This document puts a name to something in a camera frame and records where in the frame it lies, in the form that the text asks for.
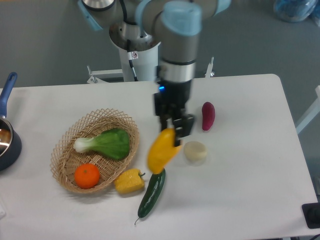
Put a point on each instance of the woven wicker basket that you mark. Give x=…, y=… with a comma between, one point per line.
x=65, y=160

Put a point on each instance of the white frame at right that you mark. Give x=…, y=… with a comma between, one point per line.
x=309, y=114

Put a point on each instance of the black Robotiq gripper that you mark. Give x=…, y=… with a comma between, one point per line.
x=170, y=103

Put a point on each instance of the yellow bell pepper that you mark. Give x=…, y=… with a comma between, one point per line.
x=129, y=181

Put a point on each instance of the purple sweet potato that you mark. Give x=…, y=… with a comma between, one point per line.
x=208, y=116

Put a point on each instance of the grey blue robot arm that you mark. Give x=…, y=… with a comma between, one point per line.
x=176, y=25

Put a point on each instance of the green cucumber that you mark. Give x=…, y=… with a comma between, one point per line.
x=153, y=191

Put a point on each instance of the yellow mango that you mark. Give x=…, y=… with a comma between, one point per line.
x=162, y=151

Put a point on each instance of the green bok choy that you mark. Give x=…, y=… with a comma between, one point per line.
x=113, y=143

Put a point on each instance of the black device at edge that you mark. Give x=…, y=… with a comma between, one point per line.
x=311, y=212

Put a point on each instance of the dark blue saucepan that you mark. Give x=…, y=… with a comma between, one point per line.
x=10, y=141

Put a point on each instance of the orange fruit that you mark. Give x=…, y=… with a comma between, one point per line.
x=87, y=176

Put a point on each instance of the cream round bun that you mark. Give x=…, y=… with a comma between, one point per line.
x=195, y=152

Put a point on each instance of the blue plastic bag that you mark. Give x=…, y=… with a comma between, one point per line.
x=294, y=11

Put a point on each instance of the white table clamp post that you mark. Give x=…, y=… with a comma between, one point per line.
x=210, y=73

